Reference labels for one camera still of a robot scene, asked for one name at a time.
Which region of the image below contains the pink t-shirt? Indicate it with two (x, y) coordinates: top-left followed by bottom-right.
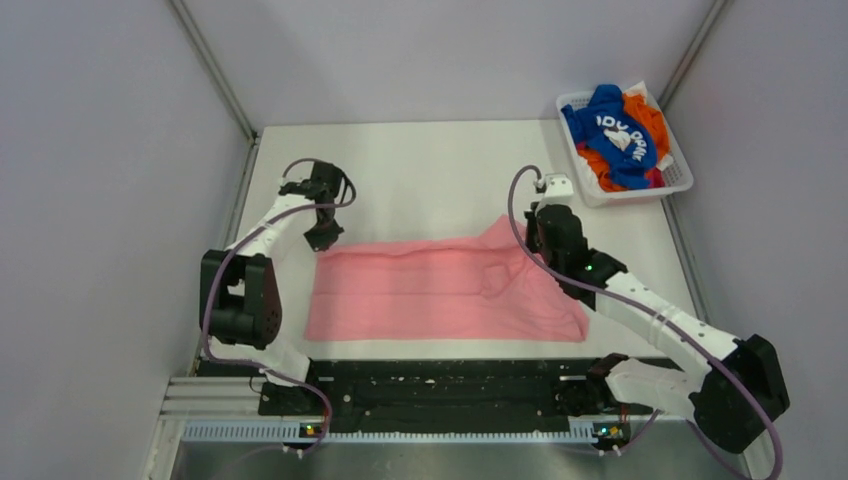
(305, 215), (589, 343)

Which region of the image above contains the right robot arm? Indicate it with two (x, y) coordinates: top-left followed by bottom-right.
(516, 166), (790, 459)

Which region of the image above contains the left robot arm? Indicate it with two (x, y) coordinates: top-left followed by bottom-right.
(199, 158), (357, 420)

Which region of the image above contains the orange t-shirt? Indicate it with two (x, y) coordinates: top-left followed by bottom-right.
(576, 91), (672, 193)

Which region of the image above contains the red t-shirt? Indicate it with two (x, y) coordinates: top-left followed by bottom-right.
(644, 168), (666, 189)

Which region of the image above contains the blue printed t-shirt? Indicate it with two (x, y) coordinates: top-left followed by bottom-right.
(560, 84), (659, 192)

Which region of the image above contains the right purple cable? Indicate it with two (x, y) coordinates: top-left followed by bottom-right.
(507, 164), (786, 480)

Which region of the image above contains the purple cable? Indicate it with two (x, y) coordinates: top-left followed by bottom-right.
(200, 157), (358, 458)
(507, 164), (786, 480)

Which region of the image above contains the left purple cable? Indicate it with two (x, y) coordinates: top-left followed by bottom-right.
(200, 157), (358, 458)

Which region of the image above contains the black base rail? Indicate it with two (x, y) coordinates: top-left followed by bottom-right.
(195, 356), (690, 436)

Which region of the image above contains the white slotted cable duct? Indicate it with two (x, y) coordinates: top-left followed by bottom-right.
(181, 420), (625, 445)

